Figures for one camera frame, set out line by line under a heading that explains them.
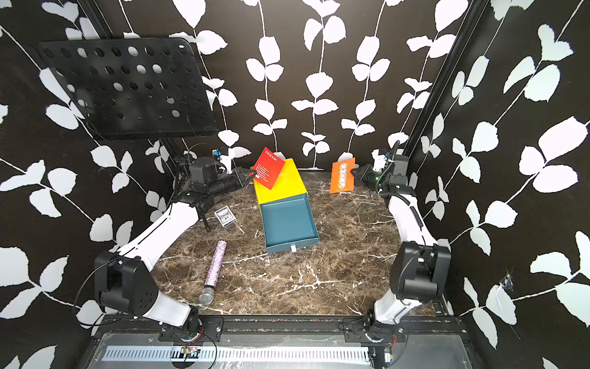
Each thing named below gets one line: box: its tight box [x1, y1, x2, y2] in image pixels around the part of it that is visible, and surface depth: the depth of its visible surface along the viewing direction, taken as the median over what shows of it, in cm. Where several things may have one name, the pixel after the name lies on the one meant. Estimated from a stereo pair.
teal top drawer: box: [259, 192, 320, 255], surface depth 87 cm
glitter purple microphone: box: [198, 239, 228, 306], surface depth 85 cm
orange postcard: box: [329, 156, 356, 194], surface depth 88 cm
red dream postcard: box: [253, 146, 286, 190], surface depth 85 cm
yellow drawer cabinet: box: [253, 157, 309, 220], surface depth 86 cm
